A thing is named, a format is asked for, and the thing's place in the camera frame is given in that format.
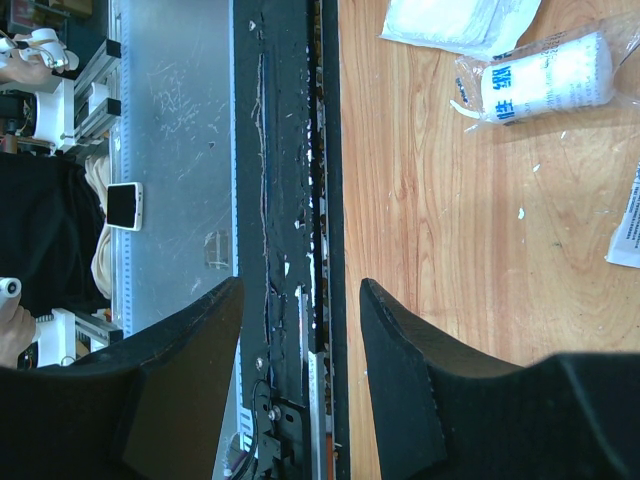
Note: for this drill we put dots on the white gauze pad packet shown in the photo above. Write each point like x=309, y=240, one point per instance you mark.
x=480, y=29

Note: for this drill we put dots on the thin white sachet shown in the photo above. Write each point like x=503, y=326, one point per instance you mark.
x=624, y=244

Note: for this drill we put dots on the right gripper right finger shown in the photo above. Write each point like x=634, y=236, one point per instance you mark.
x=444, y=410

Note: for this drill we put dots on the operator hand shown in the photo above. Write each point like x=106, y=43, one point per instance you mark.
x=18, y=328

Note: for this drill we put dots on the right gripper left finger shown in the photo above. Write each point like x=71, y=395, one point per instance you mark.
x=150, y=406

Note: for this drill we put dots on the small bandage roll packet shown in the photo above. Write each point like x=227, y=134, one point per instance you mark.
x=589, y=67

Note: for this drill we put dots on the white smartphone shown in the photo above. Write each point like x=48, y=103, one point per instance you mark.
x=124, y=209

